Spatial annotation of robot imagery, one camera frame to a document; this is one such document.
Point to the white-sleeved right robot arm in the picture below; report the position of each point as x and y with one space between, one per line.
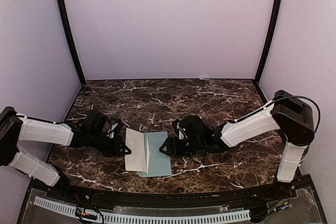
290 116

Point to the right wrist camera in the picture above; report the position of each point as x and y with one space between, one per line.
189 127

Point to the right black frame post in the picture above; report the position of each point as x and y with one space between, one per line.
268 41

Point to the white-sleeved robot arm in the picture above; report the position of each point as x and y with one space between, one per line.
290 116
17 130

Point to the white-sleeved left robot arm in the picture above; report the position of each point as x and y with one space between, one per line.
17 130

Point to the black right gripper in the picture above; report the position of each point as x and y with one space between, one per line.
172 147

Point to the white slotted cable duct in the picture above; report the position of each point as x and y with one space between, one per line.
144 215

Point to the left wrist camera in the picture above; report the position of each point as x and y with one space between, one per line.
96 121

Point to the black front rail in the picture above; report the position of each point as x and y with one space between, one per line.
256 197

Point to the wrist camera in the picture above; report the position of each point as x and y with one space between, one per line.
189 127
96 121

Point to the blue-grey envelope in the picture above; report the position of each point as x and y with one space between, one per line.
157 164

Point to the left black frame post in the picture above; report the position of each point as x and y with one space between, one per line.
70 41

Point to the black frame post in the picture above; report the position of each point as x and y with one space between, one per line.
268 41
70 41

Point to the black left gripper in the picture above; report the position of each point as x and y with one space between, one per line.
115 150

